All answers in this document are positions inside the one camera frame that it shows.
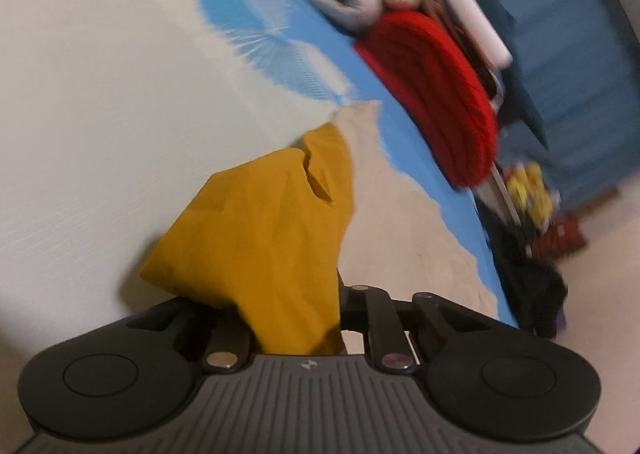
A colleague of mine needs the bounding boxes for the blue curtain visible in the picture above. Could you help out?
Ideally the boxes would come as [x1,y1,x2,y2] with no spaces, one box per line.
[495,0,640,215]

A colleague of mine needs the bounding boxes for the teal cloth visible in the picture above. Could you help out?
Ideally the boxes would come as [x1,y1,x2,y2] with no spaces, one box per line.
[450,0,552,151]

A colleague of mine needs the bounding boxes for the blue and white printed bedsheet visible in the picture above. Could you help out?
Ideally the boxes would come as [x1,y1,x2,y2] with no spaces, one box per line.
[0,0,522,385]

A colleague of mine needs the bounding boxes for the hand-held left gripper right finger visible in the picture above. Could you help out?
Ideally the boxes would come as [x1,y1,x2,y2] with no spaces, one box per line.
[338,284,503,375]

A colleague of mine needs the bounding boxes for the yellow plush toys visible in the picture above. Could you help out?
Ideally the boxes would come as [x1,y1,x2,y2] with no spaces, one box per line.
[504,163,557,231]

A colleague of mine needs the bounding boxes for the black clothes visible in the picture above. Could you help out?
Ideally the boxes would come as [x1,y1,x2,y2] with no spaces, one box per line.
[479,204,572,341]

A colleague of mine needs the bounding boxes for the white cloth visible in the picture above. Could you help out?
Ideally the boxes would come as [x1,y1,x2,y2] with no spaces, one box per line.
[425,0,514,70]

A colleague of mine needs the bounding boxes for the dark red bag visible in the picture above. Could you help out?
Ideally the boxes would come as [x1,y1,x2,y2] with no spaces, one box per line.
[529,214,589,261]

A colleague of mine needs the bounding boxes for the beige and yellow jacket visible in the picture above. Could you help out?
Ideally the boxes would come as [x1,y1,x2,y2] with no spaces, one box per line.
[139,101,506,357]

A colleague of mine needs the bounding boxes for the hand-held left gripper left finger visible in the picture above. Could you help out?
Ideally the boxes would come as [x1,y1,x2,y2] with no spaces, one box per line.
[126,296,252,375]

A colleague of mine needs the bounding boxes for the red knitted blanket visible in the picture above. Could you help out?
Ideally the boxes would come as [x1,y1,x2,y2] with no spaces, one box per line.
[353,8,500,191]

